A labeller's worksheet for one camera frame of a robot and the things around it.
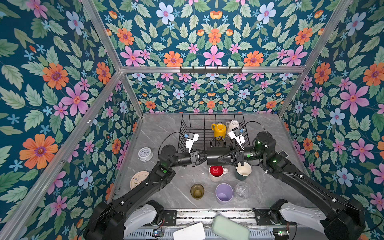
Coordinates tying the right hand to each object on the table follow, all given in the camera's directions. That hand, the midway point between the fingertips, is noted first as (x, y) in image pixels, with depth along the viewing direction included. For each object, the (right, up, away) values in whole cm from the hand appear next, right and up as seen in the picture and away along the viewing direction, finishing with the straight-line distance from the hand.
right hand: (220, 156), depth 62 cm
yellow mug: (+4, +11, +31) cm, 33 cm away
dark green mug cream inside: (+16, -14, +25) cm, 33 cm away
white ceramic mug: (+12, +14, +35) cm, 39 cm away
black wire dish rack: (-9, +15, +52) cm, 55 cm away
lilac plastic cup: (+4, -24, +18) cm, 30 cm away
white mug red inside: (+1, -16, +27) cm, 31 cm away
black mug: (-1, +3, 0) cm, 3 cm away
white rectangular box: (-11, -35, +4) cm, 37 cm away
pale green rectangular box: (+4, -35, +7) cm, 36 cm away
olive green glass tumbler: (-10, -24, +20) cm, 33 cm away
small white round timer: (-44, -5, +32) cm, 55 cm away
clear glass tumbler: (+15, -23, +20) cm, 34 cm away
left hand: (-3, 0, -1) cm, 3 cm away
